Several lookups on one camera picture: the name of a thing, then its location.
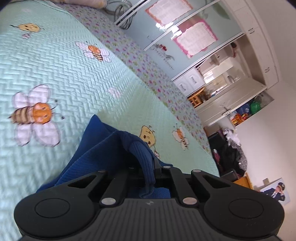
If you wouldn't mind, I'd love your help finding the wooden chair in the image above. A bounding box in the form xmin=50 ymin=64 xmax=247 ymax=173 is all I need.
xmin=187 ymin=87 xmax=209 ymax=108

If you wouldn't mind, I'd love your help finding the clothes pile on stool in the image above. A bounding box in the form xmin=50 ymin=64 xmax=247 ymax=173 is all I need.
xmin=223 ymin=128 xmax=248 ymax=176

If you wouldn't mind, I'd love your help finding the sliding door wardrobe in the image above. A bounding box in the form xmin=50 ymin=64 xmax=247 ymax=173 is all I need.
xmin=106 ymin=1 xmax=243 ymax=80

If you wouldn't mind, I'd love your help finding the white door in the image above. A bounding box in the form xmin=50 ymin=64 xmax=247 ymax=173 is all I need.
xmin=197 ymin=78 xmax=267 ymax=126

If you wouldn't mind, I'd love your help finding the floral pink pillow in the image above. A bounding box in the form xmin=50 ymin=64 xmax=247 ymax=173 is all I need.
xmin=51 ymin=0 xmax=107 ymax=9

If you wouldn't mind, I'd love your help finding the coiled hose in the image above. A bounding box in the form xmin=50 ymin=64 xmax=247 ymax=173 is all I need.
xmin=105 ymin=0 xmax=139 ymax=30

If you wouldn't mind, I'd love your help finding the mint quilted bee bedspread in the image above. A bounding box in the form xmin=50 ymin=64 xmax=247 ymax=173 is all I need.
xmin=1 ymin=1 xmax=218 ymax=240

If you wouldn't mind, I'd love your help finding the portrait of uniformed child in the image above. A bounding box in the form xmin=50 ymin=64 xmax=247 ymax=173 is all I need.
xmin=259 ymin=178 xmax=290 ymax=206

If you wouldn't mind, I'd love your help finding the shelf niche with bags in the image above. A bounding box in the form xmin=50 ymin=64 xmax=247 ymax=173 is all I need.
xmin=228 ymin=91 xmax=274 ymax=126

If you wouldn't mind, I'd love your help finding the blue knit sweater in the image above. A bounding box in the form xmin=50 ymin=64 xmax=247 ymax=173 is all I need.
xmin=39 ymin=115 xmax=171 ymax=199

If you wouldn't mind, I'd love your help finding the white drawer shelf unit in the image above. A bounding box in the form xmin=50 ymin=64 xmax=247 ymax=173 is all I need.
xmin=172 ymin=39 xmax=250 ymax=98

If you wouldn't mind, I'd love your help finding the heart pattern bedsheet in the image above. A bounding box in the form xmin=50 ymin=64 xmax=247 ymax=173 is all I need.
xmin=56 ymin=1 xmax=211 ymax=153

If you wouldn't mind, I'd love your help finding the wooden dresser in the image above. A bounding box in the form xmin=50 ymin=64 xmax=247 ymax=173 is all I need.
xmin=234 ymin=172 xmax=254 ymax=190

